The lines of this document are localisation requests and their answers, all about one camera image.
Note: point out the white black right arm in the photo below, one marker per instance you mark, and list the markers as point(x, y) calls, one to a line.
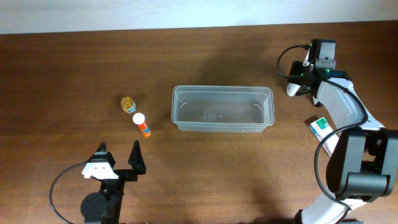
point(357, 162)

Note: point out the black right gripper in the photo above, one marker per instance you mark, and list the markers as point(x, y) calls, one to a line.
point(295, 67)

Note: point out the white medicine box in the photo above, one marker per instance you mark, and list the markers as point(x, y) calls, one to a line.
point(321, 128)

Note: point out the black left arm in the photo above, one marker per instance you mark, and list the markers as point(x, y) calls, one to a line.
point(104, 206)

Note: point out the small gold-lid balm jar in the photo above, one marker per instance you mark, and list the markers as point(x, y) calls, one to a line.
point(128, 105)

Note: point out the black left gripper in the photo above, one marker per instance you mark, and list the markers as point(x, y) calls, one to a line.
point(135, 160)

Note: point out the orange tablet tube white cap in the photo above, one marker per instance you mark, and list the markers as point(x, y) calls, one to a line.
point(139, 120)

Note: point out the clear plastic container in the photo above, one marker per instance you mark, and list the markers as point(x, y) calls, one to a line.
point(226, 109)

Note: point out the white spray bottle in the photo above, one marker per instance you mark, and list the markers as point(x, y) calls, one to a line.
point(292, 89)

